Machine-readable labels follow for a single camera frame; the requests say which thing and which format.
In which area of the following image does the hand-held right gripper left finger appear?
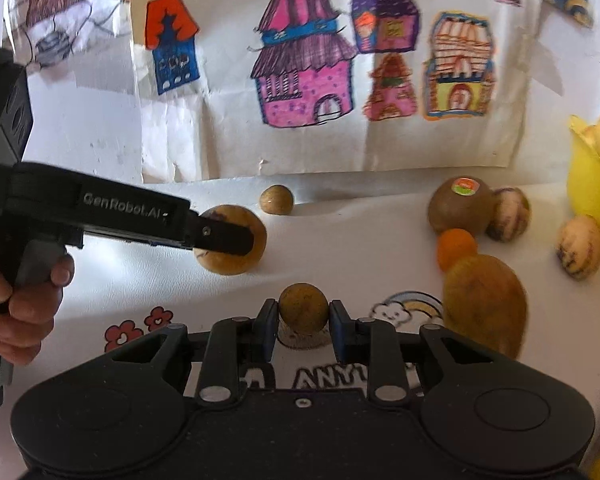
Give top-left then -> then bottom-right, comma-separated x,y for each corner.
97,298 -> 280,406

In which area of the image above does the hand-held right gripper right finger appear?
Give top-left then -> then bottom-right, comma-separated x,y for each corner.
329,299 -> 511,405

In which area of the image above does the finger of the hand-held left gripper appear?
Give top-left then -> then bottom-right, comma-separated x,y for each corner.
187,211 -> 256,257

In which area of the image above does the round yellow-brown fruit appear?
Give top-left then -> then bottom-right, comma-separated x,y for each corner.
194,204 -> 268,276

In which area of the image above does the small round tan fruit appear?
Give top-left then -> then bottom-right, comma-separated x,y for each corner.
278,282 -> 330,335

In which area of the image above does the pale purple-striped pepino melon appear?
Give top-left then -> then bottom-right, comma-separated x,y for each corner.
486,187 -> 532,242

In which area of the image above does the yellow purple-striped pepino melon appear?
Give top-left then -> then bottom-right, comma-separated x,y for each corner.
556,215 -> 600,280

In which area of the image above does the yellow plastic bowl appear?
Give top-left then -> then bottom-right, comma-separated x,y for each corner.
566,114 -> 600,260

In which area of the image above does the person's left hand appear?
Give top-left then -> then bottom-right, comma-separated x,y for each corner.
0,252 -> 76,367

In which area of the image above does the small brown round fruit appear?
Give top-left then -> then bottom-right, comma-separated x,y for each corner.
259,185 -> 295,215

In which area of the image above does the small orange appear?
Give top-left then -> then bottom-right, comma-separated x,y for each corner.
436,228 -> 479,272

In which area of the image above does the large yellow-brown fruit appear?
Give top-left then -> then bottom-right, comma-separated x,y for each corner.
442,254 -> 529,359

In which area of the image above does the kiwi with sticker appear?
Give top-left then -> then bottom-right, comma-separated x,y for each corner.
427,176 -> 496,237

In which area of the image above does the crumpled drawing paper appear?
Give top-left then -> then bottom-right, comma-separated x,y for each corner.
0,0 -> 132,77

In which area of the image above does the house drawings wall poster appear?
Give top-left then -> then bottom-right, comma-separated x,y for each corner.
129,0 -> 542,184

